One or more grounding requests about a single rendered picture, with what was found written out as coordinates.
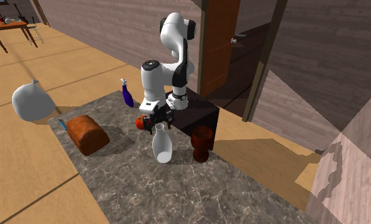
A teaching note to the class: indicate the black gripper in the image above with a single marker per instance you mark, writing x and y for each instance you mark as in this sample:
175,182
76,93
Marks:
161,114

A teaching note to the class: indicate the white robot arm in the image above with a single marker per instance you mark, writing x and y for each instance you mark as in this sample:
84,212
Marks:
152,81

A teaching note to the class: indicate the red tomato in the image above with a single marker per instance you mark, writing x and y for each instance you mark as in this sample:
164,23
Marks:
139,122

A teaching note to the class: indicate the white vase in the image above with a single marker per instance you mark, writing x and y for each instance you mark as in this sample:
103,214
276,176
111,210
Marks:
162,145

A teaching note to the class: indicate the dark robot stand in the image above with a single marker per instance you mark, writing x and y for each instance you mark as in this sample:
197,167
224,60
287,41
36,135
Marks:
197,115

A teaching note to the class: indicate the blue spray bottle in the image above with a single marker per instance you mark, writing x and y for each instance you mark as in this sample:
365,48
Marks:
127,96

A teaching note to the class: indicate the dark red goblet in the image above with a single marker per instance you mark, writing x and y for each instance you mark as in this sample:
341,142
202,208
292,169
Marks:
201,141

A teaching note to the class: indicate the brown bread loaf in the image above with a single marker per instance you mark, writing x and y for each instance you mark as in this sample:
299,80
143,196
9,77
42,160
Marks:
87,135

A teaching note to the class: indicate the blue pen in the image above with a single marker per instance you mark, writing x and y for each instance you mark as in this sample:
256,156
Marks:
62,124

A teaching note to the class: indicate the brown wooden door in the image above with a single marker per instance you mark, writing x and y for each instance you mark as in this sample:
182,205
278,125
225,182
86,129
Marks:
217,46

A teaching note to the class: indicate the white tied bag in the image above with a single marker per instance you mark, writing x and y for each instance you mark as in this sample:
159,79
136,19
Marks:
31,102

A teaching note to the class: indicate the wooden dining table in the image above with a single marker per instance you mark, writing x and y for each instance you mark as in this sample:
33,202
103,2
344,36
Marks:
5,25

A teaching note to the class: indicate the metal frame chair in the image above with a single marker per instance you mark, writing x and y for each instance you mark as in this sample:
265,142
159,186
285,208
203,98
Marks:
36,32

